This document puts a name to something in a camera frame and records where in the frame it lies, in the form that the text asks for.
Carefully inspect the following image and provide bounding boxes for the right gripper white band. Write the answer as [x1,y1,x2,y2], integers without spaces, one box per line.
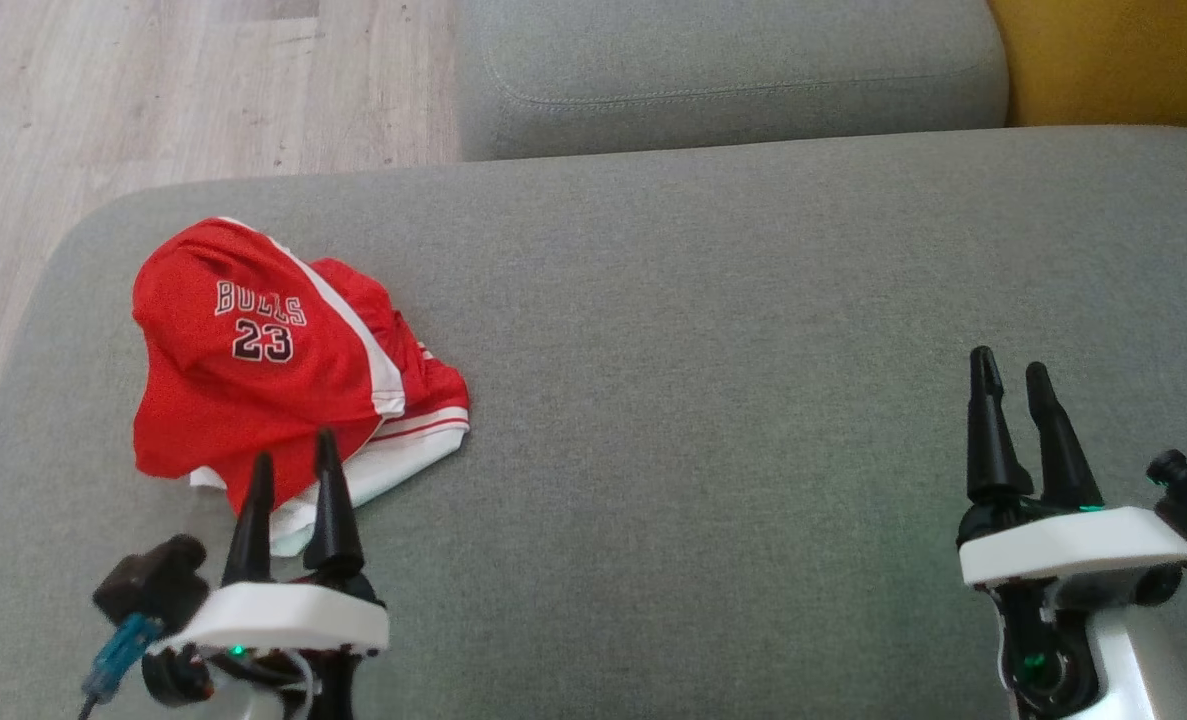
[956,346,1187,643]

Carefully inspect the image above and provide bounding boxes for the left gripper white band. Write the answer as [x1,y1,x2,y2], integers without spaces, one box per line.
[143,428,391,720]

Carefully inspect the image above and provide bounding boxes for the yellow sofa back cushion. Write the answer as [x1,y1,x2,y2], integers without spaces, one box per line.
[988,0,1187,136]

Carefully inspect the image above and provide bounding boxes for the grey sofa back cushion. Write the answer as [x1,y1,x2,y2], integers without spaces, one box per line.
[458,0,1011,163]

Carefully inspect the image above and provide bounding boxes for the wide grey sofa seat cushion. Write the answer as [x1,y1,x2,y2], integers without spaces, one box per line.
[0,125,1187,720]

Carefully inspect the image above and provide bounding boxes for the red Bulls jersey white sleeves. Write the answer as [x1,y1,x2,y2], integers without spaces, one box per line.
[189,257,472,558]

